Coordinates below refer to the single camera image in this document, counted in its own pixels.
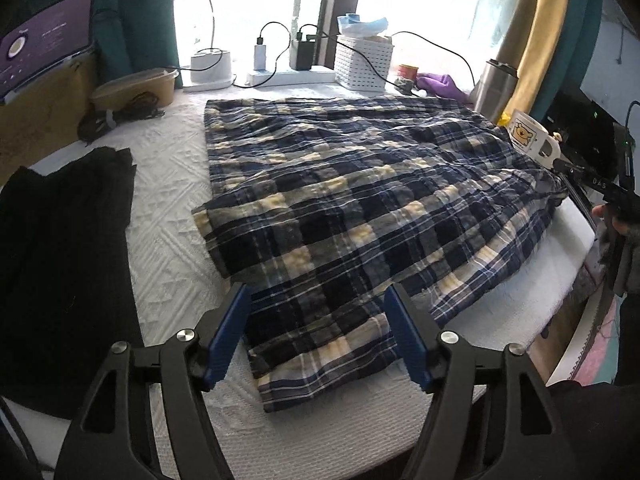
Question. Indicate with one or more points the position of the black folded garment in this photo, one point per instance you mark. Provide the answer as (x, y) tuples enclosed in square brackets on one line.
[(66, 293)]

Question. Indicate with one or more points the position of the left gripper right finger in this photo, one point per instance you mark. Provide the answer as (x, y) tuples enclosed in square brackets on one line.
[(491, 416)]

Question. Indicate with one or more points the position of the white charger plug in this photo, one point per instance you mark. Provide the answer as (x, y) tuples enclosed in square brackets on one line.
[(259, 55)]

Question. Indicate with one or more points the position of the stainless steel tumbler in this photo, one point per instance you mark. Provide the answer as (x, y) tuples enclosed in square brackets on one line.
[(494, 89)]

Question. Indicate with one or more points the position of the white desk lamp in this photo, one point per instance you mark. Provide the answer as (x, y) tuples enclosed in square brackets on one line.
[(202, 64)]

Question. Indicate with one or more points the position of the navy plaid pants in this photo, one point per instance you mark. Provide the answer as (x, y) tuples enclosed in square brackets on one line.
[(319, 205)]

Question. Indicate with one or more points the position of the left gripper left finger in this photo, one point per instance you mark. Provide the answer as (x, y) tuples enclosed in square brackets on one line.
[(113, 437)]

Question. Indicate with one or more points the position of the white power strip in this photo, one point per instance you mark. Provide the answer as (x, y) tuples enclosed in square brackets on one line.
[(288, 77)]

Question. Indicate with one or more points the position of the gold curtain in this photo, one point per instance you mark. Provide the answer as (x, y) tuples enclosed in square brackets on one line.
[(529, 46)]

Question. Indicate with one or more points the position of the teal curtain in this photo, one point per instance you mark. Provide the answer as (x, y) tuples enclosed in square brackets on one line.
[(133, 36)]

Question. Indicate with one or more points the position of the white bear mug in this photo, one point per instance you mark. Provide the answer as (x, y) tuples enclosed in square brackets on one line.
[(530, 138)]

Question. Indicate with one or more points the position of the white perforated basket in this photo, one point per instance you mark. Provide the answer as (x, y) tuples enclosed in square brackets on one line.
[(363, 64)]

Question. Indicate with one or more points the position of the purple screen tablet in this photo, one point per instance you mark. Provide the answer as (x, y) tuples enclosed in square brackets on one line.
[(52, 36)]

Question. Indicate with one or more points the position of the blue white packet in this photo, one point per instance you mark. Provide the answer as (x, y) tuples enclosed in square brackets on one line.
[(352, 26)]

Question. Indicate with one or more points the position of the black power adapter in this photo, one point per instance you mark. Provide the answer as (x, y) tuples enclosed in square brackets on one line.
[(302, 52)]

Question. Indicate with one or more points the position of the tan lidded container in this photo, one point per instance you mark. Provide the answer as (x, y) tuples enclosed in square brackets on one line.
[(115, 94)]

